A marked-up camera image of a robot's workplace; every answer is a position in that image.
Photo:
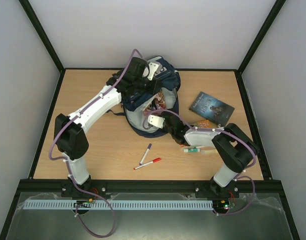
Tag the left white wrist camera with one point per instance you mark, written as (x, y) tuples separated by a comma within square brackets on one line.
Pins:
[(152, 68)]

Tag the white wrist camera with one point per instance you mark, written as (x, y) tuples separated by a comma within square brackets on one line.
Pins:
[(152, 68), (156, 121)]

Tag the red capped marker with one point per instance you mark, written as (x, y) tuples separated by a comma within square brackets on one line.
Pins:
[(146, 164)]

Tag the grey slotted cable duct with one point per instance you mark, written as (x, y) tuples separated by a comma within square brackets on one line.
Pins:
[(148, 205)]

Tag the pink Taming of Shrew book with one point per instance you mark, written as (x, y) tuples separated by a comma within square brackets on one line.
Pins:
[(158, 103)]

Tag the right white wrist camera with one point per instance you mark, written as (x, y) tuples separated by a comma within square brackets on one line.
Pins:
[(156, 121)]

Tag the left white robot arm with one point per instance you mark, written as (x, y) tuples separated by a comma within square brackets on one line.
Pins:
[(70, 134)]

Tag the purple capped marker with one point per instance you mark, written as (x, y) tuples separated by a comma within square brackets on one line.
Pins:
[(145, 154)]

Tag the yellow capped glue stick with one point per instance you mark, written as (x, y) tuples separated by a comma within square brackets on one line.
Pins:
[(208, 151)]

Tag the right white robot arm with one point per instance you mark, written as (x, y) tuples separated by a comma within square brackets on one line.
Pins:
[(235, 148)]

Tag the orange Treehouse book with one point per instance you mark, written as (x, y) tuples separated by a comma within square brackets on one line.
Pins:
[(198, 124)]

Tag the green white glue stick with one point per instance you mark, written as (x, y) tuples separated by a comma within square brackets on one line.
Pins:
[(191, 150)]

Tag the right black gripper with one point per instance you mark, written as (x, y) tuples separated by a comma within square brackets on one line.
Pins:
[(165, 118)]

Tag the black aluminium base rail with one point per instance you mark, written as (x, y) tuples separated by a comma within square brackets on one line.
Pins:
[(201, 188)]

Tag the dark blue fantasy book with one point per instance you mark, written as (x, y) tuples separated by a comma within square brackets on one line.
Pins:
[(212, 109)]

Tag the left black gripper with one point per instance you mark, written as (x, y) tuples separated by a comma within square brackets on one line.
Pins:
[(157, 85)]

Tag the navy blue student backpack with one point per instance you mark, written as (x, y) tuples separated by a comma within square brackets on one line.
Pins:
[(133, 105)]

